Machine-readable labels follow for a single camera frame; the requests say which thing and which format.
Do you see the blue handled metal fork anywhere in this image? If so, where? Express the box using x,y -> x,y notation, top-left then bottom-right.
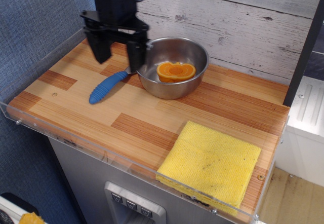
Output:
89,66 -> 133,104

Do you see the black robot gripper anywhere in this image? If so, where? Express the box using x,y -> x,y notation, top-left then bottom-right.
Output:
80,0 -> 149,72

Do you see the clear acrylic table guard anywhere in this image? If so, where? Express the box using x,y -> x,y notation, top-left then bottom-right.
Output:
1,31 -> 289,223

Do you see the white toy sink unit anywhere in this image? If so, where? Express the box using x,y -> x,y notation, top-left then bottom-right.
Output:
275,76 -> 323,186

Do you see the black vertical post right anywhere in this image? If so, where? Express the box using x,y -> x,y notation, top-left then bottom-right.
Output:
283,0 -> 323,107

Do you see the yellow object bottom left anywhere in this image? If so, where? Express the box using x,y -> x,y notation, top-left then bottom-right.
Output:
19,212 -> 45,224

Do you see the silver toy fridge cabinet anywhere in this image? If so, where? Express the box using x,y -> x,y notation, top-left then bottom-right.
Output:
50,138 -> 228,223

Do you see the yellow folded cloth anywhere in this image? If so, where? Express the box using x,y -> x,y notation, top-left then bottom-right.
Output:
156,121 -> 261,215

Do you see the orange toy fruit slice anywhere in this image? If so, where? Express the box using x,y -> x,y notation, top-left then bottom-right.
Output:
156,62 -> 196,83

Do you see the silver metal bowl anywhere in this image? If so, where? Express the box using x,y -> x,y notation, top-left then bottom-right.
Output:
137,38 -> 209,99

